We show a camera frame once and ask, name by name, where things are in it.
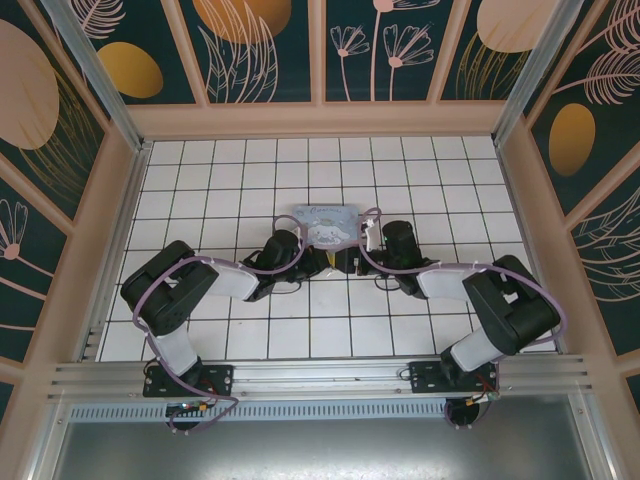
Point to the blue cartoon tin box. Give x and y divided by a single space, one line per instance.
325 220

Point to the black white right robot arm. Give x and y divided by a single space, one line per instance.
515 310

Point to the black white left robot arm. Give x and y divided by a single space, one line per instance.
165 295

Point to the small circuit board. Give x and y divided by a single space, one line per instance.
187 407
482 398

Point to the grey metal sheet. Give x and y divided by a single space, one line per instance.
320 450

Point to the aluminium mounting rail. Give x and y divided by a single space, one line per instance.
320 377

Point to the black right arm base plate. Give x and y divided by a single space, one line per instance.
425 377

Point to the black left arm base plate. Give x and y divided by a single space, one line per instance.
220 380

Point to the aluminium side rail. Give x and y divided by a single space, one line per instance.
90 345

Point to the aluminium frame post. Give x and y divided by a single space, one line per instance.
102 80
537 75

